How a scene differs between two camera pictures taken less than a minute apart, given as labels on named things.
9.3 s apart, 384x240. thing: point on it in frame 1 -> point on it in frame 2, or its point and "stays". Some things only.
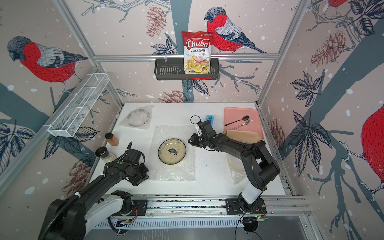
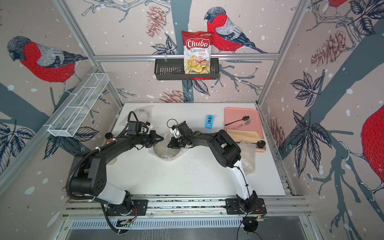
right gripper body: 199,141 -> 178,143
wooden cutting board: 244,136 stays
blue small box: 211,118 stays
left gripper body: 139,174 -> 149,140
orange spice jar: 111,139 stays
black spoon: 245,118 stays
